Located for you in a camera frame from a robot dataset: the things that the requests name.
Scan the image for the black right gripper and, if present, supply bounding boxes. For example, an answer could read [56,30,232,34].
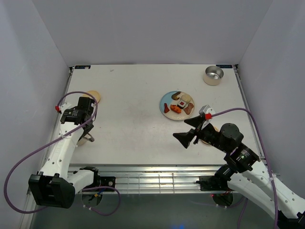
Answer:
[172,115,228,153]

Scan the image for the stainless steel slotted tongs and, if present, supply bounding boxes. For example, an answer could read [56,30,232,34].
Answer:
[82,133,95,142]

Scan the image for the red fried chicken drumstick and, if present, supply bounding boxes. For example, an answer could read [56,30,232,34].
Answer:
[164,103,170,114]

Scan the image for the white steamed bun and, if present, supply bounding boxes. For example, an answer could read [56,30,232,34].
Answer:
[180,94,192,104]

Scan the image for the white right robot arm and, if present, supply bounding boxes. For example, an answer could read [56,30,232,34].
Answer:
[173,114,305,229]

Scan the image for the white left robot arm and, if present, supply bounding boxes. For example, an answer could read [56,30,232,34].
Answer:
[28,96,101,208]

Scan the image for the left steel lunch bowl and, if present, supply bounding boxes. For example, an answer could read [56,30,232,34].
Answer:
[77,137,88,146]

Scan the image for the steel lunch bowl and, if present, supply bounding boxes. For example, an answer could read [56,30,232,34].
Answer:
[203,66,224,86]
[77,137,88,146]

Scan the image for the right steel lunch bowl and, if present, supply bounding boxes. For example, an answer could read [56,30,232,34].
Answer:
[203,66,224,86]

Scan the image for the left wooden round lid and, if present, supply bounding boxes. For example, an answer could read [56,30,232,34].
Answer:
[87,90,101,103]

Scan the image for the wooden round lid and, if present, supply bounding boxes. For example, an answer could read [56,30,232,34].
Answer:
[87,90,101,103]
[201,126,219,146]

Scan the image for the right wooden round lid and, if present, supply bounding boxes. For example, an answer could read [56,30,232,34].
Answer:
[201,126,219,146]

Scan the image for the sushi roll piece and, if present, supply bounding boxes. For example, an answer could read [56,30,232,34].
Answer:
[177,100,188,109]

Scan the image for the orange fried cutlet piece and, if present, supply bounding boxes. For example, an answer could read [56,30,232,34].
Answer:
[170,104,182,114]

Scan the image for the blue and white plate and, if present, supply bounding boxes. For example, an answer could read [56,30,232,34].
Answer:
[159,91,195,121]

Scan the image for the dark brown curved food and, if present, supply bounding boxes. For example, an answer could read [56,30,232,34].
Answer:
[171,91,181,101]

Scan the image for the left blue corner label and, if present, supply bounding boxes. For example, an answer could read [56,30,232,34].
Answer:
[74,65,91,69]

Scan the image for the blue corner label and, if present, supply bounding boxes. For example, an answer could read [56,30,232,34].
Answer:
[74,65,91,69]
[215,64,233,69]

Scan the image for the right blue corner label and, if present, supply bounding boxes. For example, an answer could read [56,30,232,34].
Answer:
[215,64,233,69]

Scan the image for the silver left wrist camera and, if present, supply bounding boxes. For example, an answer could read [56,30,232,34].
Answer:
[55,102,72,114]

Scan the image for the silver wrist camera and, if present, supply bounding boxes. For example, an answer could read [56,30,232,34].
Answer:
[199,105,216,124]
[55,102,72,114]

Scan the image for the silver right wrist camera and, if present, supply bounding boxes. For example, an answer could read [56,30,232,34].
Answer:
[199,105,216,124]

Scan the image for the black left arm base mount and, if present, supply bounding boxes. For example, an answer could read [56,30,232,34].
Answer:
[98,176,116,193]

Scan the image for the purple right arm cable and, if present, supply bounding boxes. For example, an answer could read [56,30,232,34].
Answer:
[205,107,279,229]

